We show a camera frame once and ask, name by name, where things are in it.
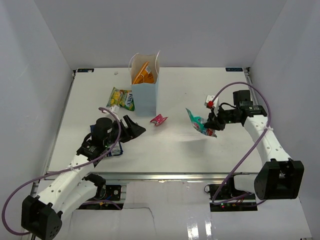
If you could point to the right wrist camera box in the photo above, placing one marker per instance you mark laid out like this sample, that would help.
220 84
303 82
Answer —
211 102

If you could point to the light blue paper bag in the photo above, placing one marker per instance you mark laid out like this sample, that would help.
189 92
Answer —
145 94

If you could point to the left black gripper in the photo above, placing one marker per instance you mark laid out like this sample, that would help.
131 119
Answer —
133 130

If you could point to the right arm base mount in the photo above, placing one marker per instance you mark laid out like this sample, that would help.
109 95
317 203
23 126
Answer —
244 204

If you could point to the blue corner label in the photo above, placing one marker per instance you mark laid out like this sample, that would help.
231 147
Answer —
85 70
234 69

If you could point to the left blue corner label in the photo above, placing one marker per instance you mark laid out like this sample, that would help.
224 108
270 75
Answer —
85 70

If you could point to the right blue corner label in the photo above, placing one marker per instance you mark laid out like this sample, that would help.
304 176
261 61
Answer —
234 69

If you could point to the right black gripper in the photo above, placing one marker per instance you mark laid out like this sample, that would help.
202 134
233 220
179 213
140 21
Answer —
213 121

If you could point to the small red candy wrapper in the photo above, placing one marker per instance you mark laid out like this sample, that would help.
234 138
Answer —
158 120

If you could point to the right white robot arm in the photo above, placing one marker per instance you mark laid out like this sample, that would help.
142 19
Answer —
280 176

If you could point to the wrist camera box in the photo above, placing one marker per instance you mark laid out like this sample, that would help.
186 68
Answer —
114 109
211 102

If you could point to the blue snack bag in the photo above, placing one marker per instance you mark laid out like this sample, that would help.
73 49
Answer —
116 151

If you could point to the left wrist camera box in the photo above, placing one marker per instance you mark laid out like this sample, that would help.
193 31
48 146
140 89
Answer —
114 109

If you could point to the teal mint candy bag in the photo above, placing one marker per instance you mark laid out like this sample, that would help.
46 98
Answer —
198 123

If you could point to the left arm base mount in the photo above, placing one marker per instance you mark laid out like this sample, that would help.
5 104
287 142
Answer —
108 193

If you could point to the orange chips bag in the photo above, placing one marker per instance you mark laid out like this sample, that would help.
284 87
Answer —
144 75

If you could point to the yellow green candy bag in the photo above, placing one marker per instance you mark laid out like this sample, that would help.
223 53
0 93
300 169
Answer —
122 98

